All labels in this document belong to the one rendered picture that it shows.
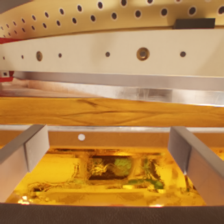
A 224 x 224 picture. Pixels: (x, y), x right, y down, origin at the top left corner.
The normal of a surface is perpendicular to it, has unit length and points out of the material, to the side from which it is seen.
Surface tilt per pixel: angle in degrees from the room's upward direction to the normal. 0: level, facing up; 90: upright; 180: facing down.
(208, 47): 90
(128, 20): 62
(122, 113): 90
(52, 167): 128
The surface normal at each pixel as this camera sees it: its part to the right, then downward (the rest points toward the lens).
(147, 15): -0.28, 0.69
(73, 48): -0.40, 0.25
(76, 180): 0.01, -0.32
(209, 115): 0.00, 0.28
